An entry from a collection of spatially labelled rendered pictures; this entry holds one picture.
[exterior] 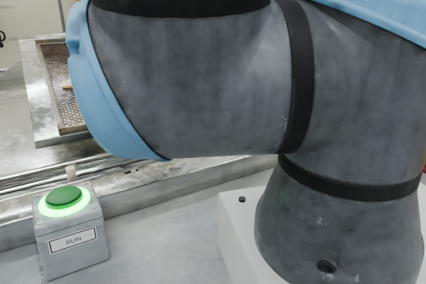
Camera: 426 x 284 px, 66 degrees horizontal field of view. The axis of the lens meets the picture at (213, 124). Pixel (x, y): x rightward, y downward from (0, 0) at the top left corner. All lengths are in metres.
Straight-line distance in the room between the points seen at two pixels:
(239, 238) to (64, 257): 0.20
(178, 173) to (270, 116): 0.32
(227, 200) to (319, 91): 0.21
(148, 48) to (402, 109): 0.16
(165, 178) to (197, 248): 0.12
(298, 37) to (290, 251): 0.17
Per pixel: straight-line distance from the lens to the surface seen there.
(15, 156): 0.75
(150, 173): 0.52
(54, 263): 0.43
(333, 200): 0.27
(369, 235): 0.28
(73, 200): 0.41
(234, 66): 0.20
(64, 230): 0.41
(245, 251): 0.33
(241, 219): 0.37
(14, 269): 0.48
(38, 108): 0.74
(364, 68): 0.22
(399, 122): 0.25
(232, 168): 0.56
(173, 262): 0.43
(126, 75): 0.20
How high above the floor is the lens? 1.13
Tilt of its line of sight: 23 degrees down
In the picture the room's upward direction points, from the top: straight up
